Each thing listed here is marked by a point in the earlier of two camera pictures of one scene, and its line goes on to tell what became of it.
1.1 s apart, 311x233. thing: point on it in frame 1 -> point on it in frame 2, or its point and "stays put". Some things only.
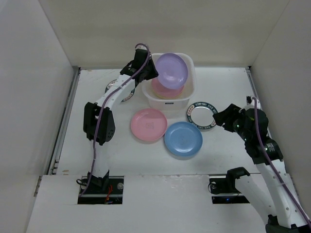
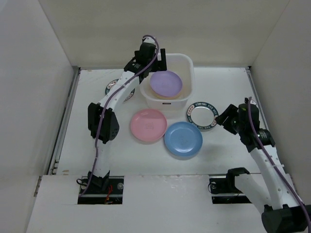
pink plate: (148, 124) stays put
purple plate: (172, 70) -> (165, 83)
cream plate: (166, 98) stays put
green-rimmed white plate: (199, 116) stays put
